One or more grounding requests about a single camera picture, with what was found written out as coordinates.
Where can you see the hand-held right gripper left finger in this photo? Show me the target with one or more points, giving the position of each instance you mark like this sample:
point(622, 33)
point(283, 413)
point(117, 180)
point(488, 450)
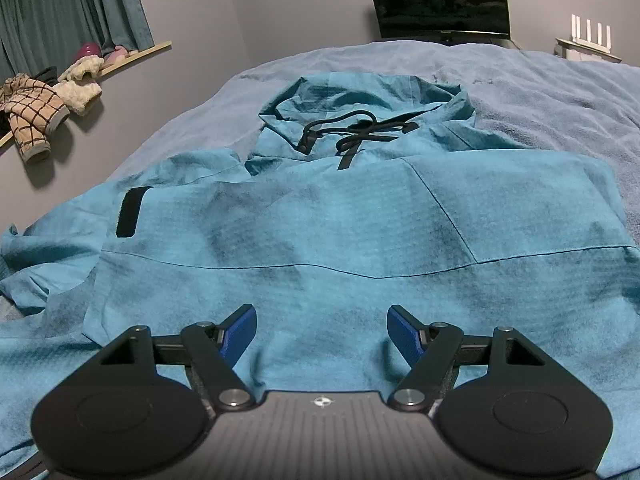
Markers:
point(242, 331)

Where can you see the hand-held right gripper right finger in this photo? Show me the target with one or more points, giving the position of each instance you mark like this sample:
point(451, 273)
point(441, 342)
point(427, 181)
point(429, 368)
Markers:
point(402, 332)

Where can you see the teal hoodie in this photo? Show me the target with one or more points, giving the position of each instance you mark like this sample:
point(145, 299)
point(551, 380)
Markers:
point(320, 220)

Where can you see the light blue blanket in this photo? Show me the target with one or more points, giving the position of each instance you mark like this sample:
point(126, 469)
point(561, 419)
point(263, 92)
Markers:
point(550, 95)

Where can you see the cream fleece garment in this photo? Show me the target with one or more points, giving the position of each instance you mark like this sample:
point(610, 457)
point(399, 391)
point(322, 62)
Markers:
point(80, 91)

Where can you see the wooden window sill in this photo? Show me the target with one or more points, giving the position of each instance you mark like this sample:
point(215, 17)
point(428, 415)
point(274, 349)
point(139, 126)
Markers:
point(150, 50)

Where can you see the beige checked jacket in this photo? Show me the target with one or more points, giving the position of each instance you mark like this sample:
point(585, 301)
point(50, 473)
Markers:
point(35, 115)

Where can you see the pale pink plush toy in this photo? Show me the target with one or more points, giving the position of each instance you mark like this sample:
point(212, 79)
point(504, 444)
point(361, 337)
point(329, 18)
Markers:
point(120, 54)

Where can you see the pink round toy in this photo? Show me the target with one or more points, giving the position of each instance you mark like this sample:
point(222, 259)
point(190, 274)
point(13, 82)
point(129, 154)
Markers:
point(86, 51)

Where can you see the black monitor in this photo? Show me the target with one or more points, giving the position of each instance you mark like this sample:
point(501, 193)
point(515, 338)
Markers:
point(440, 0)

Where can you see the white router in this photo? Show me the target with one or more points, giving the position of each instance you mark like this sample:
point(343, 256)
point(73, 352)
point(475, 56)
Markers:
point(589, 40)

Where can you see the teal curtain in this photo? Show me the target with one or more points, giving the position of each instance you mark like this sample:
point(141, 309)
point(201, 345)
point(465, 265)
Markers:
point(65, 5)

